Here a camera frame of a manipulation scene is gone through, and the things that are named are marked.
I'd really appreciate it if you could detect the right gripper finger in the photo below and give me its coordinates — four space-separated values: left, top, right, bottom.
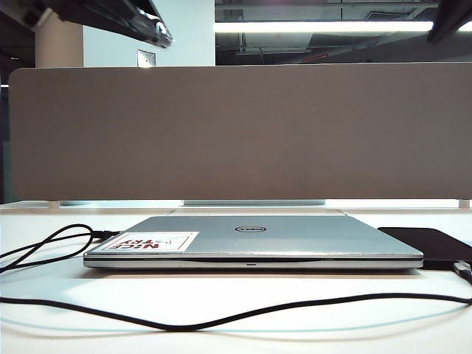
427 0 472 45

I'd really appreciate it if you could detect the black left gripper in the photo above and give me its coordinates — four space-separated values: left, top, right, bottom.
20 0 170 48

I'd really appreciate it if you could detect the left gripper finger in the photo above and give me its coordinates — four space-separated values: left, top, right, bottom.
142 0 174 47

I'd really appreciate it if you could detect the black charging cable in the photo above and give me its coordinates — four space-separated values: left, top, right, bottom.
0 224 472 331

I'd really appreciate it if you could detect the brown desk divider panel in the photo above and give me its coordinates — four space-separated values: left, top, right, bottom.
7 62 472 202

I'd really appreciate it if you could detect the white red printed sticker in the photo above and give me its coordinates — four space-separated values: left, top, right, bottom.
99 231 200 254

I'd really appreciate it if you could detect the silver Dell laptop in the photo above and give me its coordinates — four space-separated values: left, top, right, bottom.
83 215 424 270

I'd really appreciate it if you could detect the silver wall plate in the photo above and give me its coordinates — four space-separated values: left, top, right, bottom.
136 49 156 69

